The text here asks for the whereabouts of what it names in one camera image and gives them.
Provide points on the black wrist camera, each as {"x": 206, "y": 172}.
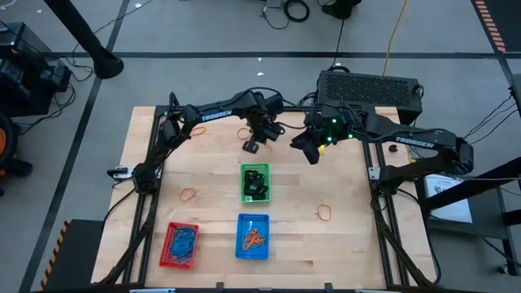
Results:
{"x": 344, "y": 122}
{"x": 274, "y": 103}

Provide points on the black pole with round base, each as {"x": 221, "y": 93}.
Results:
{"x": 106, "y": 65}

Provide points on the small black knob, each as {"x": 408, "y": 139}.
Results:
{"x": 393, "y": 148}

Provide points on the silver metal bar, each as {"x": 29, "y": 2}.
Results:
{"x": 152, "y": 291}

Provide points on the white paper sheet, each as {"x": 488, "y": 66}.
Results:
{"x": 452, "y": 203}

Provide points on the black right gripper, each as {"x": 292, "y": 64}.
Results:
{"x": 319, "y": 126}

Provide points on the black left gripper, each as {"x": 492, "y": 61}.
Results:
{"x": 260, "y": 122}

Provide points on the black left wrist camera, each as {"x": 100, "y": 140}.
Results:
{"x": 274, "y": 103}

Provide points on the black metal stand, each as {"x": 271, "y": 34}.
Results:
{"x": 509, "y": 167}

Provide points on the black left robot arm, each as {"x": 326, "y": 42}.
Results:
{"x": 211, "y": 114}

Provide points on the black round stand base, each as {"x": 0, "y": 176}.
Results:
{"x": 340, "y": 8}

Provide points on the red plastic basket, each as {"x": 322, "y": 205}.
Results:
{"x": 165, "y": 244}

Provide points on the green plastic basket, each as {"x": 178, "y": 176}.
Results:
{"x": 266, "y": 167}

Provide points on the black table edge clamp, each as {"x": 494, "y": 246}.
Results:
{"x": 220, "y": 287}
{"x": 328, "y": 287}

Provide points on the black equipment rack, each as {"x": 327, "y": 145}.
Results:
{"x": 24, "y": 81}

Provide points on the black mat with hazard stripes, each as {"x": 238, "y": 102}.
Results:
{"x": 77, "y": 256}
{"x": 506, "y": 20}

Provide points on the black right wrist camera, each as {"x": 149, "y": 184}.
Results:
{"x": 344, "y": 122}

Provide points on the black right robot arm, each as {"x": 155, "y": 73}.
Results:
{"x": 411, "y": 140}

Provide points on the blue plastic basket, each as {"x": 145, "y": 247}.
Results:
{"x": 244, "y": 221}

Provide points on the orange and black machine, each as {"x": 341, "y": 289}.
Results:
{"x": 3, "y": 142}

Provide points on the black perforated computer case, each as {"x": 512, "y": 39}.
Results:
{"x": 366, "y": 89}

